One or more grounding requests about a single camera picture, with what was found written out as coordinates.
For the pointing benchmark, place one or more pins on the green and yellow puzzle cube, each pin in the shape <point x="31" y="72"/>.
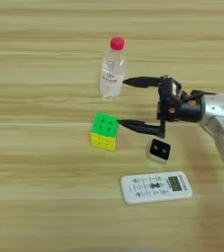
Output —
<point x="105" y="126"/>

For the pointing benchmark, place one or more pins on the white remote control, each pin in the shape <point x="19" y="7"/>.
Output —
<point x="150" y="188"/>

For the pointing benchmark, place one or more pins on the clear bottle with red cap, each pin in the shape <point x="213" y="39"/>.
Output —
<point x="112" y="77"/>

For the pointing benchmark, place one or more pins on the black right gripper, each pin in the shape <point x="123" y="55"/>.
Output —
<point x="186" y="111"/>

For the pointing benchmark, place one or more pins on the small white box black top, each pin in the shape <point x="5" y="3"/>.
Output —
<point x="159" y="150"/>

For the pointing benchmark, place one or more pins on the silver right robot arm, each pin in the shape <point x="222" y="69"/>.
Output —
<point x="222" y="118"/>

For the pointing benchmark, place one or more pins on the small black box white label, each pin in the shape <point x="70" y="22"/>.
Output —
<point x="169" y="88"/>

